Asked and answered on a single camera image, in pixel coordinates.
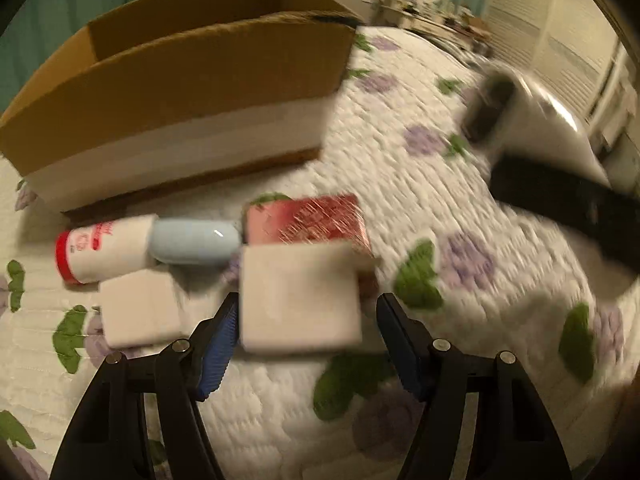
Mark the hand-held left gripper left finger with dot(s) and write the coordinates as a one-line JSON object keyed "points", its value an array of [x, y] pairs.
{"points": [[218, 347]]}

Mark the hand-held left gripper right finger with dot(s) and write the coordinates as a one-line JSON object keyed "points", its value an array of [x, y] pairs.
{"points": [[406, 347]]}

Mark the small white square box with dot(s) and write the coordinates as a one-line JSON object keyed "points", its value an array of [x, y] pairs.
{"points": [[140, 307]]}

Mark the large white square box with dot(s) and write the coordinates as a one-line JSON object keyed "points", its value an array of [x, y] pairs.
{"points": [[300, 297]]}

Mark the white bottle with red cap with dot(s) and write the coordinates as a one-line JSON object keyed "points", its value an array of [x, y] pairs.
{"points": [[107, 247]]}

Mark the red foil packet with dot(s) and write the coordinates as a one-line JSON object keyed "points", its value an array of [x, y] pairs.
{"points": [[310, 225]]}

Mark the cardboard box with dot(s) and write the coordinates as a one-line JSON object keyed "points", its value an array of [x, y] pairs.
{"points": [[170, 105]]}

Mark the floral quilted blanket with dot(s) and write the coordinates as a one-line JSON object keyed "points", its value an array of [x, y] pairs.
{"points": [[425, 240]]}

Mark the cluttered desk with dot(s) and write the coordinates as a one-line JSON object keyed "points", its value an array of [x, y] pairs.
{"points": [[415, 0]]}

